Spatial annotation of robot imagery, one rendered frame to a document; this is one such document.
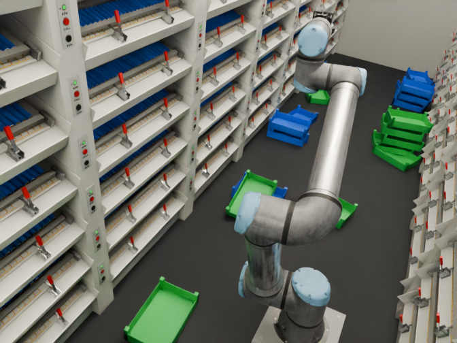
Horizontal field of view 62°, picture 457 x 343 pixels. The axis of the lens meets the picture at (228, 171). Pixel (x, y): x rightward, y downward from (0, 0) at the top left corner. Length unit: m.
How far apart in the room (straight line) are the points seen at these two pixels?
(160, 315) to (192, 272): 0.28
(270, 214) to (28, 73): 0.70
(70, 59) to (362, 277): 1.75
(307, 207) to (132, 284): 1.19
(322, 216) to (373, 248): 1.43
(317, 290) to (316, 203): 0.58
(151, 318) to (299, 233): 1.05
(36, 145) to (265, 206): 0.65
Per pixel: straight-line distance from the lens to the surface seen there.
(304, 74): 1.33
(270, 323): 1.71
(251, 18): 2.31
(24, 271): 1.39
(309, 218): 0.96
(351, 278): 2.18
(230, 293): 1.95
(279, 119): 3.18
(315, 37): 1.29
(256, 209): 0.97
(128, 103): 1.40
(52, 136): 1.21
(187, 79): 1.75
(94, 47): 1.25
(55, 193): 1.32
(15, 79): 1.08
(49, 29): 1.09
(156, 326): 1.84
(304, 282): 1.51
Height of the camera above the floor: 1.59
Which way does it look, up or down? 37 degrees down
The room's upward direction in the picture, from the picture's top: 8 degrees clockwise
